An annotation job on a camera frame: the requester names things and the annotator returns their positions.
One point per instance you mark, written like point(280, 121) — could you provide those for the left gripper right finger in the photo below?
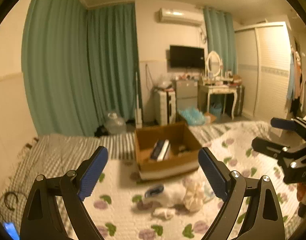
point(263, 218)

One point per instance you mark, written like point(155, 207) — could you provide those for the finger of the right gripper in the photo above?
point(270, 148)
point(297, 125)

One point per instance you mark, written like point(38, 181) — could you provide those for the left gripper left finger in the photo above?
point(41, 217)

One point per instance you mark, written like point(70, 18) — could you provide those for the cream fluffy cloth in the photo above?
point(194, 198)

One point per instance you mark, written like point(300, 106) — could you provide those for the white green chenille plush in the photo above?
point(183, 149)

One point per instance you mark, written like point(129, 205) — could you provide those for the navy white tissue pack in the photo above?
point(160, 150)

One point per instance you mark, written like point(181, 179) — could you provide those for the right hand orange glove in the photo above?
point(301, 197)

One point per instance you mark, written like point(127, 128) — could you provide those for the blue phone screen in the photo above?
point(11, 230)

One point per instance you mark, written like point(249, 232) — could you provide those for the hanging clothes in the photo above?
point(296, 85)

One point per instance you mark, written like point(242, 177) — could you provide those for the dark striped stool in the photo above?
point(239, 103)

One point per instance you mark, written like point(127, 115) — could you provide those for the blue waste basket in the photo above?
point(216, 110)

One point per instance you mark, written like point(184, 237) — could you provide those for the floor cardboard box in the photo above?
point(207, 119)

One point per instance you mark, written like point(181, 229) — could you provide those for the grey checkered bed sheet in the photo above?
point(116, 205)

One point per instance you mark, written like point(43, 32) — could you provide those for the white dressing table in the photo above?
point(206, 90)

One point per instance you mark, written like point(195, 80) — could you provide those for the blue plastic bottles pile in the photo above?
point(192, 116)

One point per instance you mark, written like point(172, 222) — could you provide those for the white sliding wardrobe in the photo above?
point(263, 63)

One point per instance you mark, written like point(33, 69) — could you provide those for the floral white quilt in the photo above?
point(286, 194)

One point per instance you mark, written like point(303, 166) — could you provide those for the grey mini fridge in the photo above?
point(186, 94)

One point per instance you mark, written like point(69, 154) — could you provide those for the white oval vanity mirror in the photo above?
point(213, 64)

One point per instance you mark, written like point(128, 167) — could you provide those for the brown cardboard box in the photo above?
point(178, 134)

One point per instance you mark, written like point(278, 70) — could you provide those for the white suitcase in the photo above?
point(165, 107)

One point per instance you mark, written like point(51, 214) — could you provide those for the clear plastic bag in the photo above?
point(164, 82)

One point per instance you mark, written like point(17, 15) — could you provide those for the green curtain by wardrobe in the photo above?
point(221, 36)

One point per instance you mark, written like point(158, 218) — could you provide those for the clear water jug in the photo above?
point(115, 124)

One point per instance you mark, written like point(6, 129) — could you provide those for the white air conditioner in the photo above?
point(181, 17)

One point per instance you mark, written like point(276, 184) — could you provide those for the large green curtain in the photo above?
point(79, 65)

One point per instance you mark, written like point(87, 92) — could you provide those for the black wall television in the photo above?
point(186, 57)

